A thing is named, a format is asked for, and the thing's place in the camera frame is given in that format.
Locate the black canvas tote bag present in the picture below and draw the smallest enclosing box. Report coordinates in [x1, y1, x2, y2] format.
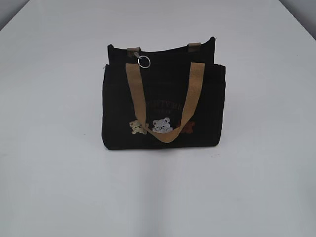
[102, 37, 226, 150]

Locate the silver zipper pull ring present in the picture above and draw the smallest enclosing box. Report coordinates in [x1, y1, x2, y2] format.
[134, 51, 150, 68]

